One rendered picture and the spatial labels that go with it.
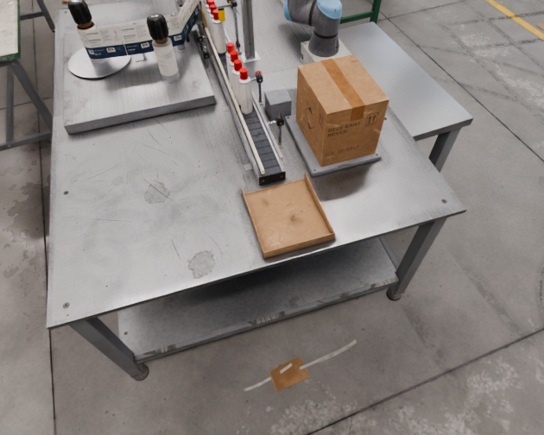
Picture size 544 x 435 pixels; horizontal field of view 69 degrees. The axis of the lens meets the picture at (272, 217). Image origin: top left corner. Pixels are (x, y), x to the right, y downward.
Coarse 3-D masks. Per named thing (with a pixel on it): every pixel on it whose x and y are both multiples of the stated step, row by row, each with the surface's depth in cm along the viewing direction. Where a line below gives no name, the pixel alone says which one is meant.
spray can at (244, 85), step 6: (240, 72) 157; (246, 72) 157; (240, 78) 159; (246, 78) 159; (240, 84) 160; (246, 84) 160; (240, 90) 163; (246, 90) 162; (240, 96) 166; (246, 96) 165; (240, 102) 169; (246, 102) 167; (246, 108) 170; (252, 108) 173; (246, 114) 172
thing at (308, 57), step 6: (300, 42) 197; (306, 42) 196; (342, 42) 197; (306, 48) 194; (342, 48) 194; (306, 54) 196; (312, 54) 191; (336, 54) 192; (342, 54) 192; (348, 54) 192; (300, 60) 204; (306, 60) 198; (312, 60) 191; (318, 60) 188
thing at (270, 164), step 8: (208, 40) 208; (224, 56) 199; (224, 64) 195; (224, 80) 192; (248, 120) 170; (256, 120) 170; (248, 128) 168; (256, 128) 167; (256, 136) 164; (264, 136) 164; (256, 144) 162; (264, 144) 162; (264, 152) 159; (272, 152) 159; (264, 160) 156; (272, 160) 156; (264, 168) 154; (272, 168) 154; (280, 168) 154; (264, 176) 152
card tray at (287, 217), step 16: (256, 192) 153; (272, 192) 153; (288, 192) 152; (304, 192) 152; (256, 208) 148; (272, 208) 148; (288, 208) 148; (304, 208) 148; (320, 208) 145; (256, 224) 144; (272, 224) 144; (288, 224) 144; (304, 224) 143; (320, 224) 143; (272, 240) 140; (288, 240) 140; (304, 240) 140; (320, 240) 138
